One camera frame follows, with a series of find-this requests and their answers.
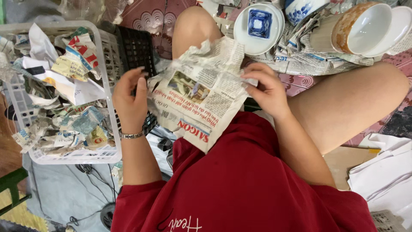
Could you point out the spread newspaper sheets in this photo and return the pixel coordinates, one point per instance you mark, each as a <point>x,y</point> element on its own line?
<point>305,63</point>

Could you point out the brown rimmed white bowl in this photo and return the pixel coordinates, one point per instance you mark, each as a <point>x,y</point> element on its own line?
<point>363,29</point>

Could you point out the person's leg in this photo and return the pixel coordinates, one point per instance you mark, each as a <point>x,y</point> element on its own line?
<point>341,100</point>
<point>193,29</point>

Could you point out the person's red shirt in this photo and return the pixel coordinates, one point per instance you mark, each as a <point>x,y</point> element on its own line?
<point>238,193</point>

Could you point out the person's left leg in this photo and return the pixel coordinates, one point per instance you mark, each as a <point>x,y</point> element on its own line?
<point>193,29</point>

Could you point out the black round fan base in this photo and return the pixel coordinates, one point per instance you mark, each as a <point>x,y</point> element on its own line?
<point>107,216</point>

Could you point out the white plastic basket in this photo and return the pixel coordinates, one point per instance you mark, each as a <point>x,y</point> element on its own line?
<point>109,58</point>

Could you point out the black clip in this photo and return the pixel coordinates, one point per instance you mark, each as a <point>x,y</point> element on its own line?
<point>164,145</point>

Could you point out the stack of white paper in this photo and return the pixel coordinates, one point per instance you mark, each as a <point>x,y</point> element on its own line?
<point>386,174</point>

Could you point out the white lattice basket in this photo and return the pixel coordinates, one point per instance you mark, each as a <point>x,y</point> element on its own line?
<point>386,222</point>

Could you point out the white round plate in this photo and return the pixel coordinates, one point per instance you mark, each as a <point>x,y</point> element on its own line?
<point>244,38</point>

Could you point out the brown cardboard sheet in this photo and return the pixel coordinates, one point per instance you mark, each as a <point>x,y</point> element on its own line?
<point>338,167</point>

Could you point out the newspaper wrapped dish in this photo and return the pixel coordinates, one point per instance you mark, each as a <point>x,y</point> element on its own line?
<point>322,37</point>

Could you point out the person's right leg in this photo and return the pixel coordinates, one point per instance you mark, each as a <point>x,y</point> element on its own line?
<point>341,100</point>

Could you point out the person's right hand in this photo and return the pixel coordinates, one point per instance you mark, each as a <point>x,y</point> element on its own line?
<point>272,95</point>

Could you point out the newspaper sheet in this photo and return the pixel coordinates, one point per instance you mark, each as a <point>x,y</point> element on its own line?
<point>199,96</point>

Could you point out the blue and white bowl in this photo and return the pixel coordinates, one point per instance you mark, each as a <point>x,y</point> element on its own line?
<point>301,11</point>

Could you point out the clear plastic bag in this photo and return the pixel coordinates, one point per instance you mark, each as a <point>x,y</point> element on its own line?
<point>90,9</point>

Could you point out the grey tarp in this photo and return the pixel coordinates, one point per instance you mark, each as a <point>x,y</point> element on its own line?
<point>64,193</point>

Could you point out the plain white bowl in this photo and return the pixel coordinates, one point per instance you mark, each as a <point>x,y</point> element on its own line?
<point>400,29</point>

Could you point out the small blue square dish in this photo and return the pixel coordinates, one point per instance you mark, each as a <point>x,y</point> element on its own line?
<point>259,23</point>

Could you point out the person's left hand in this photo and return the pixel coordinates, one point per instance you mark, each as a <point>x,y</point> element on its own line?
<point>128,103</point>

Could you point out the green stool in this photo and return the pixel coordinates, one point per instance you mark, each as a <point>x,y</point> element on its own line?
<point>13,187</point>

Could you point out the heap of crumpled paper scraps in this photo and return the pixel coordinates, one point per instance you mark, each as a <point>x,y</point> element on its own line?
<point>61,96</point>

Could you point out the black plastic basket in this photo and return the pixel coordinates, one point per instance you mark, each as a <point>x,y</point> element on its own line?
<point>136,48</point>

